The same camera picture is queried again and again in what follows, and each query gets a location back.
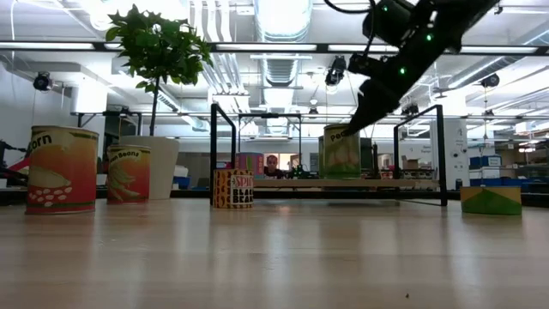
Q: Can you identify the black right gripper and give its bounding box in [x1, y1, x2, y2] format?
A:
[345, 39, 448, 136]

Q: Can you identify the green pears can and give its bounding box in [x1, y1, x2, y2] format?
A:
[322, 123, 362, 180]

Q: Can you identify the low green yellow tin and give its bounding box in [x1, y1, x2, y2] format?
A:
[460, 185, 523, 216]

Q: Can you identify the spicy black beans can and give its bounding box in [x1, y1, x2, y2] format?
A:
[213, 168, 255, 210]

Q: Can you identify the orange green beans can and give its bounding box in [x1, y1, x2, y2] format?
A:
[106, 144, 152, 205]

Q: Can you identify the red corn can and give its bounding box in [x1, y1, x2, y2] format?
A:
[25, 125, 100, 215]

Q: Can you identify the wooden shelf board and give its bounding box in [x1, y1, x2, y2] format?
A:
[252, 179, 439, 189]

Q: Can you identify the black overhead light beam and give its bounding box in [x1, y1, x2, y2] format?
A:
[0, 40, 549, 56]

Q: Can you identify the white background pillar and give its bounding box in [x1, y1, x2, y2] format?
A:
[430, 118, 469, 190]

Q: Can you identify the person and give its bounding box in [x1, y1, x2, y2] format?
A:
[262, 154, 284, 180]

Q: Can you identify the blue storage box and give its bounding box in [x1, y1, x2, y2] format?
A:
[469, 155, 503, 169]

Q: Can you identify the pink teal-rimmed can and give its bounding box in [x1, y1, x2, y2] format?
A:
[234, 152, 265, 179]

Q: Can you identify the row of blue bins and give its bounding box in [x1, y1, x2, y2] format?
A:
[469, 177, 549, 193]

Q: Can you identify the white plant pot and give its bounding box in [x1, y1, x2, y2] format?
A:
[118, 136, 181, 201]

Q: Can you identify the green leafy potted tree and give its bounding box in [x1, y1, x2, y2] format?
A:
[105, 3, 214, 137]

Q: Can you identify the red black background robot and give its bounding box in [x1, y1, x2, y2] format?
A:
[0, 139, 32, 190]

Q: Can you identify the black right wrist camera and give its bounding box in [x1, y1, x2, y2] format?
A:
[347, 52, 383, 77]

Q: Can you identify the black hanging overhead camera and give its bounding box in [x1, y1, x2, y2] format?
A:
[324, 55, 347, 87]

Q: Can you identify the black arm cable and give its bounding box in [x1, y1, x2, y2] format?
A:
[323, 0, 377, 15]

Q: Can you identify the silver ceiling ventilation duct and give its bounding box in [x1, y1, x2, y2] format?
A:
[252, 0, 315, 87]

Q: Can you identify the black metal shelf frame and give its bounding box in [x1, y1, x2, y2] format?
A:
[209, 102, 449, 208]

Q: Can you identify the black table edge rail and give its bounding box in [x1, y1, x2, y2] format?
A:
[0, 187, 549, 208]

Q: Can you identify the black background table frame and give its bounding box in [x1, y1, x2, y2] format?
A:
[70, 110, 143, 138]

